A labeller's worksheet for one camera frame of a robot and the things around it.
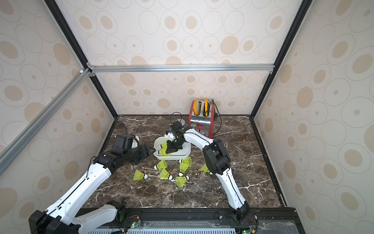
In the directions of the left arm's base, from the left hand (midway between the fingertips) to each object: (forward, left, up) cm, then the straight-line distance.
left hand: (155, 151), depth 76 cm
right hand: (+6, -2, -15) cm, 17 cm away
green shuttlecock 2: (+7, -4, -16) cm, 18 cm away
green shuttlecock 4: (-10, -13, -15) cm, 23 cm away
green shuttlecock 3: (+9, -1, -16) cm, 19 cm away
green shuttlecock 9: (-2, -14, -16) cm, 22 cm away
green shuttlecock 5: (-7, +11, -16) cm, 21 cm away
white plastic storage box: (+7, -13, -15) cm, 21 cm away
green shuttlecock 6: (-6, -4, -17) cm, 18 cm away
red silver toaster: (+28, -26, -2) cm, 38 cm away
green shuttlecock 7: (+1, -1, -17) cm, 17 cm away
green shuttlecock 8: (+3, -17, -16) cm, 23 cm away
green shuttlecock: (+14, -1, -16) cm, 21 cm away
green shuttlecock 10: (-2, -28, -16) cm, 32 cm away
